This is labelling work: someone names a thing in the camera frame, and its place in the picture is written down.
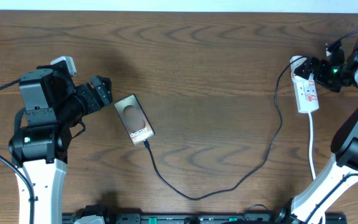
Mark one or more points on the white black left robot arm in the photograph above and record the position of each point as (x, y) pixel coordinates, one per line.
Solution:
(53, 105)

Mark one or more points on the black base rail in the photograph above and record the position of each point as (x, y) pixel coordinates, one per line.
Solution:
(136, 218)

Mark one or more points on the white power strip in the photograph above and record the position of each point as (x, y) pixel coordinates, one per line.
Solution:
(305, 93)

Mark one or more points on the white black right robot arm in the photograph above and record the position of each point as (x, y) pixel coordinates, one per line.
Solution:
(341, 171)

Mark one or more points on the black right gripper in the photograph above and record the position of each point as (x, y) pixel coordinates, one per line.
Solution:
(321, 66)

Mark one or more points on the white usb wall charger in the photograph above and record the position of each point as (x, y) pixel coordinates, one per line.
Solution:
(296, 61)

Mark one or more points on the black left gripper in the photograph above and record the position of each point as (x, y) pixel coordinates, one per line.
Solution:
(105, 93)

